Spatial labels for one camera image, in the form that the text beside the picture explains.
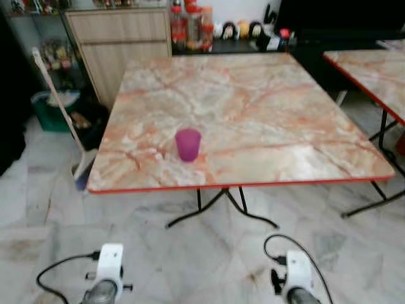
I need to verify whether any glass display shelf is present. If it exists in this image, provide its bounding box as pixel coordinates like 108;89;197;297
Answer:
5;0;72;91

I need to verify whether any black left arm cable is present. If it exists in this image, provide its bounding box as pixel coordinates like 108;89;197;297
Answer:
36;251;102;304

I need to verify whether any small black round figurine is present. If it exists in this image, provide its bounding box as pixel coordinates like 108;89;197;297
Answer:
222;22;237;40
249;21;264;39

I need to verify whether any purple plastic cup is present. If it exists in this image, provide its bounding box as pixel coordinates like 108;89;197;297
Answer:
175;128;202;163

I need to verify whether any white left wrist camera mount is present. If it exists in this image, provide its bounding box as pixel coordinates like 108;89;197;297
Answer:
95;244;125;286

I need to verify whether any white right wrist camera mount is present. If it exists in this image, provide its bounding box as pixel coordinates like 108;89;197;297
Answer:
282;250;315;298

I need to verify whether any light wooden cabinet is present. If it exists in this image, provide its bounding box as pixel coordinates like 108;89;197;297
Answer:
65;8;173;108

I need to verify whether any small red-capped bottle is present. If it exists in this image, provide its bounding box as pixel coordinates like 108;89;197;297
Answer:
280;28;292;49

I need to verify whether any small white box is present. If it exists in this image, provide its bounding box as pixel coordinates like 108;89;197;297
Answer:
266;36;282;52

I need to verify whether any green plastic bin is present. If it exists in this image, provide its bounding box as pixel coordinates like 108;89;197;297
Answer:
32;91;81;132

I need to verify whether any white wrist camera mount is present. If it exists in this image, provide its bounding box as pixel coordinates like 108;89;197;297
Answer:
282;250;315;298
95;244;125;286

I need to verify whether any red-capped sauce bottle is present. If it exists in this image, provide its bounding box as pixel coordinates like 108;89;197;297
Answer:
201;6;215;52
171;5;187;51
187;0;203;51

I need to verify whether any marble folding table red-edged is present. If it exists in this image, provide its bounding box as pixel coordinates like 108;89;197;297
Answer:
87;52;396;230
323;48;405;219

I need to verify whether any white-handled broom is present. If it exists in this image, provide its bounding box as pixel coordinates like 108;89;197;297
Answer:
32;47;97;192

